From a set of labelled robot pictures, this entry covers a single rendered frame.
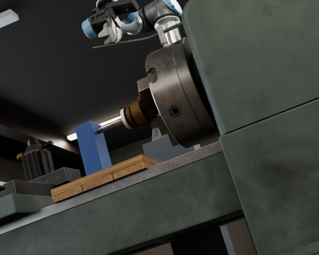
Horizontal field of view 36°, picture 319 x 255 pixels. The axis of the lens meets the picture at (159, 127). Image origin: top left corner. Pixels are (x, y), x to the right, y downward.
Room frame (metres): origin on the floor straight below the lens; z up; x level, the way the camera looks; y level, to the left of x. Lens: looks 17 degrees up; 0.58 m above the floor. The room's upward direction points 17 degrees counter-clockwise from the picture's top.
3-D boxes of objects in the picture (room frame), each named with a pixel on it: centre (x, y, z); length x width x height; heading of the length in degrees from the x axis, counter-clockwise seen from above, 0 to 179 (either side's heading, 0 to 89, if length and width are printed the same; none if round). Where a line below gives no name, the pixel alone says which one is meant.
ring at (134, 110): (1.45, 0.04, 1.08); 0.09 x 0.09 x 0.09; 72
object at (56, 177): (1.66, 0.43, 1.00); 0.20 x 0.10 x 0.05; 72
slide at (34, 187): (1.61, 0.48, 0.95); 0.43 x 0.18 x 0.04; 162
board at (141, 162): (1.49, 0.16, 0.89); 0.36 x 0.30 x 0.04; 162
